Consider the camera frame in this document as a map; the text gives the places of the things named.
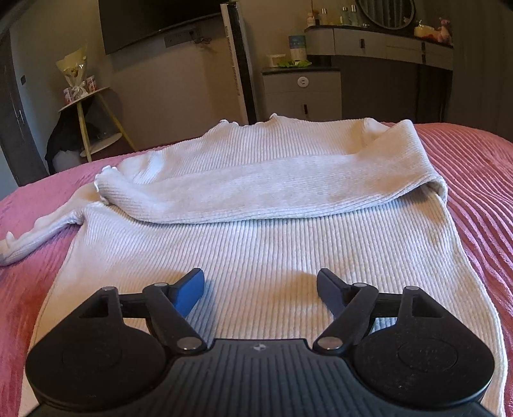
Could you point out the black cloth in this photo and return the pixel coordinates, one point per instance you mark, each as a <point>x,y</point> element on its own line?
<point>64,136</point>

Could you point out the pale yellow bowl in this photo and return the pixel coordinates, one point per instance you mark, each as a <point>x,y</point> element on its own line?
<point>424,31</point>

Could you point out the grey curtain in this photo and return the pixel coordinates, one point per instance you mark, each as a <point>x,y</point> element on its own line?
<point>485,60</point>

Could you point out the white ribbed sweater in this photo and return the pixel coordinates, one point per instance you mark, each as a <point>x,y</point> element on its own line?
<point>260,200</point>

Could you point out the white tissue box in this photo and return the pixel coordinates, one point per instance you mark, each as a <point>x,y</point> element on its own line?
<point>279,60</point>

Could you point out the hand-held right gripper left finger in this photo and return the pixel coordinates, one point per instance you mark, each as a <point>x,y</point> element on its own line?
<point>192,292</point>

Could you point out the small pink box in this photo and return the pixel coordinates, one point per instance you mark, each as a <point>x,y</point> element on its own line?
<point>92,82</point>
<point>67,94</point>

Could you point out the wrapped flower bouquet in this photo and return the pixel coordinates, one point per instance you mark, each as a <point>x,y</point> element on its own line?
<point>74,68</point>

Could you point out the green packet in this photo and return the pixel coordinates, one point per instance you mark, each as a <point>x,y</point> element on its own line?
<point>294,64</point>

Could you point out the pink plush toy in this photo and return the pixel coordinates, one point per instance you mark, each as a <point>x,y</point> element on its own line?
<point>444,32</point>

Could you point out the white bin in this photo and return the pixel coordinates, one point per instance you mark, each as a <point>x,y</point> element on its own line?
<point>68,162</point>

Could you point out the blue and white canister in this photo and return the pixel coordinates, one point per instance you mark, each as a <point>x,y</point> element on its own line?
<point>297,48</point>

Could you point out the white tower air conditioner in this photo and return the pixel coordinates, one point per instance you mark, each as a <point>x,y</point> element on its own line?
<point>237,64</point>

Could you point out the round black-framed mirror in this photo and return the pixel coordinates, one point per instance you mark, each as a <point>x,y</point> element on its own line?
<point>384,12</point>

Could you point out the grey vanity desk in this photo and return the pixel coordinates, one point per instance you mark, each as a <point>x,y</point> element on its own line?
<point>376,44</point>

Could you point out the small cosmetic bottle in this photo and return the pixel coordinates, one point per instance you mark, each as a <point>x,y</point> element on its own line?
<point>344,15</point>
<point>310,19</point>
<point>353,14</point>
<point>323,17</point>

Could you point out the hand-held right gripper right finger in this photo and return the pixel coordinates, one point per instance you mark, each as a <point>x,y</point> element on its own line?
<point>326,289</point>

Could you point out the black wall television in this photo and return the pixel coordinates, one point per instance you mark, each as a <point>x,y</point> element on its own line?
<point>152,20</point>

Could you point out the pink ribbed bedspread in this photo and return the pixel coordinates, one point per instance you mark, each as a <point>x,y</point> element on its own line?
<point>481,192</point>

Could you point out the dark door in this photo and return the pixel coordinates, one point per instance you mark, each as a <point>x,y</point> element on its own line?
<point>16,120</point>

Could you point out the grey bedside cabinet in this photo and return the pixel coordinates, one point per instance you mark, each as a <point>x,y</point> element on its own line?
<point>300,92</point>

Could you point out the round side table yellow legs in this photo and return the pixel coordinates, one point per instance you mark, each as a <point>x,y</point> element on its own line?
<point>102,120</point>

